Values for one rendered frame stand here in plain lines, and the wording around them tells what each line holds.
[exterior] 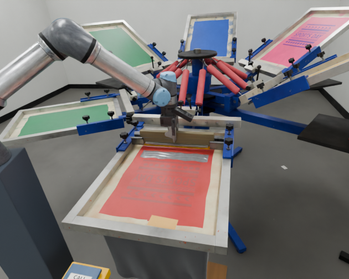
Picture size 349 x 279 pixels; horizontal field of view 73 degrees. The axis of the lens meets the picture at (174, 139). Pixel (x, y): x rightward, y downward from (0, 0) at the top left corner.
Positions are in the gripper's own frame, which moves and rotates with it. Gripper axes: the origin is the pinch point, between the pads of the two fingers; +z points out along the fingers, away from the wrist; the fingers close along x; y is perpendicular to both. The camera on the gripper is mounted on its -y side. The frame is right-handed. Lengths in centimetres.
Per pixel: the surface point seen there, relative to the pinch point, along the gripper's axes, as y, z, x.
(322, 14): -104, -49, -157
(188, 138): -7.0, -1.3, 1.5
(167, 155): 3.2, 5.8, 8.5
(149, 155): 12.8, 5.9, 9.6
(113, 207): 15, 6, 48
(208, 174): -19.3, 6.3, 21.0
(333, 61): -89, -26, -62
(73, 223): 24, 3, 61
